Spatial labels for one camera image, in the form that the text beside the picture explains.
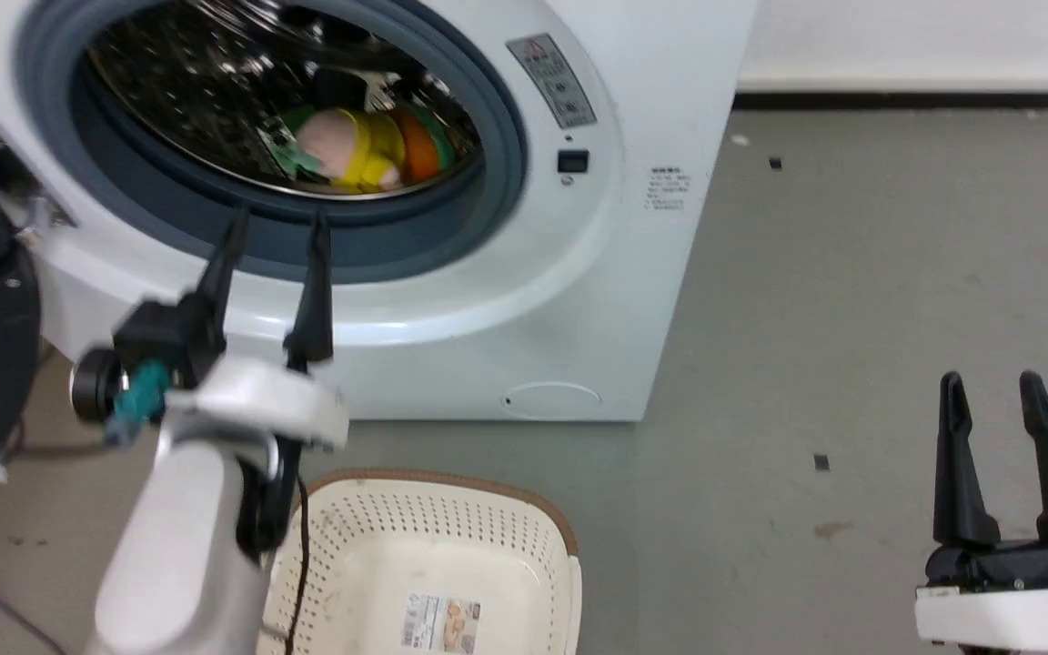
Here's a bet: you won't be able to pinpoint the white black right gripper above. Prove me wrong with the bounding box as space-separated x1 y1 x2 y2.
914 369 1048 655

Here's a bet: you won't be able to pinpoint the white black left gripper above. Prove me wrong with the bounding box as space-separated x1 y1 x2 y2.
70 204 350 453

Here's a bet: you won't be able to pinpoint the yellow and pink plush toy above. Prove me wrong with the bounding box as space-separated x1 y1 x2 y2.
257 104 458 195

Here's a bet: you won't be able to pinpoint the white front-load washing machine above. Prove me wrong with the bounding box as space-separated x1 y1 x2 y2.
0 0 759 423

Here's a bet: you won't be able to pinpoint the cream perforated laundry basket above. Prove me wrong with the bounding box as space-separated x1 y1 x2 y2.
256 469 583 655

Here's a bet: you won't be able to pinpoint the warning label sticker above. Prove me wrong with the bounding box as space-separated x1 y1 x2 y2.
506 34 599 130

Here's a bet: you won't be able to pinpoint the printed label sticker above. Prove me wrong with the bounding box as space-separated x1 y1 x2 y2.
401 591 482 654

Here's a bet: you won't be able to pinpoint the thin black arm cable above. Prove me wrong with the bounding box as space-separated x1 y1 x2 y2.
262 480 310 655

